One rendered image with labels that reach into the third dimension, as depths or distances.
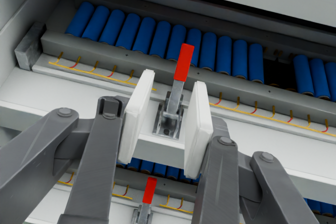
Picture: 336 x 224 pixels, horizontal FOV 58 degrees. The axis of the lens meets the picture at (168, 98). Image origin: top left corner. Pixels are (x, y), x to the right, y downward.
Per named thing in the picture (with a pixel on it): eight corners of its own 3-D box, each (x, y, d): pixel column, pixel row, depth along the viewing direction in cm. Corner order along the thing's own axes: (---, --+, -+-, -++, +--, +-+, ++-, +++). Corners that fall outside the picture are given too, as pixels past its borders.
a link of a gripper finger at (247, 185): (211, 162, 13) (280, 178, 13) (205, 113, 17) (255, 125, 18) (202, 191, 13) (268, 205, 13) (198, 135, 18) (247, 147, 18)
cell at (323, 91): (323, 57, 39) (331, 95, 35) (323, 67, 40) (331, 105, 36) (307, 59, 40) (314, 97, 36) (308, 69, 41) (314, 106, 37)
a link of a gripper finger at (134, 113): (129, 166, 15) (114, 163, 15) (147, 110, 22) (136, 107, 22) (140, 113, 14) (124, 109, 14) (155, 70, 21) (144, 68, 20)
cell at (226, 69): (229, 47, 41) (227, 83, 37) (216, 44, 41) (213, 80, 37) (233, 37, 39) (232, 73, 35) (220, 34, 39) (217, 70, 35)
